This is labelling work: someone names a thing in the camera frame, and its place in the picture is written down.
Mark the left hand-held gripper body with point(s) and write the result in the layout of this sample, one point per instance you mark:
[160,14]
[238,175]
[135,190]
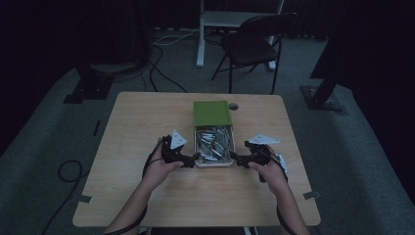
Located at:
[171,153]

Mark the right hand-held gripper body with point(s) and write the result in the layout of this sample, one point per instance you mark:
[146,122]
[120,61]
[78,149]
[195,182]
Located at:
[257,155]

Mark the white drawer tray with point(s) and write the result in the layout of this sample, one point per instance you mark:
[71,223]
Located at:
[213,164]

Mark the green box sleeve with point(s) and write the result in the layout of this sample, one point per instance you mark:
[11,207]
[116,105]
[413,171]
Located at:
[212,113]

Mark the person's left hand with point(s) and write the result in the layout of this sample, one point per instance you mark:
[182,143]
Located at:
[158,173]

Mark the person's right hand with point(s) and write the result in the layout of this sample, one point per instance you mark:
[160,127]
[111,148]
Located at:
[274,178]

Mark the pile of small grey pieces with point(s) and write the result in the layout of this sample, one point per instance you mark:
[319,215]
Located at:
[213,143]

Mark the grey table grommet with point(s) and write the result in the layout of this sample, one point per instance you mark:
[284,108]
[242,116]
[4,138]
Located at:
[233,106]

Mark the white table leg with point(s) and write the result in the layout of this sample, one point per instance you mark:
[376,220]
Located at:
[144,231]
[251,231]

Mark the black floor tape strip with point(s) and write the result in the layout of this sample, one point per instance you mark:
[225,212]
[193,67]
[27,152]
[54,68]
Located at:
[97,128]

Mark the black stand base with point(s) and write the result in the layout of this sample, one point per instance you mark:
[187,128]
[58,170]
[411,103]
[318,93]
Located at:
[89,86]

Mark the black folding chair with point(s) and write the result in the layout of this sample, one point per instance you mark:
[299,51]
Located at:
[251,49]

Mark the black stand with base plate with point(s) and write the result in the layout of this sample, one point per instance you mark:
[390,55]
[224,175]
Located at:
[321,98]

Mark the white desk frame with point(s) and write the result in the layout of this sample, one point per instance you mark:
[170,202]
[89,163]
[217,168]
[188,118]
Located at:
[225,19]

